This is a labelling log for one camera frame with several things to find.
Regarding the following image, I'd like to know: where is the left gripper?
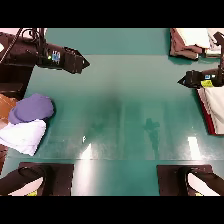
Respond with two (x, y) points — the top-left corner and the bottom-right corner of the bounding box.
(61, 46), (91, 75)

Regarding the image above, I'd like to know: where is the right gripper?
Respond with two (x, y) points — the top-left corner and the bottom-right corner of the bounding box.
(177, 69), (205, 90)

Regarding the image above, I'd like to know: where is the white garment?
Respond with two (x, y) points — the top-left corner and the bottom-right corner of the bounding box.
(0, 118), (47, 157)
(175, 27), (212, 48)
(199, 85), (224, 135)

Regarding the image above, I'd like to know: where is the red garment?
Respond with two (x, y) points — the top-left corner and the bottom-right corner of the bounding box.
(196, 87), (218, 136)

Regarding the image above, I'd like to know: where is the purple garment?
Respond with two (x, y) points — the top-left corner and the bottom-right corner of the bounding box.
(8, 93), (55, 125)

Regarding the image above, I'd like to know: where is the orange-brown garment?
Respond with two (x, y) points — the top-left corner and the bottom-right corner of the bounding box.
(0, 93), (18, 129)

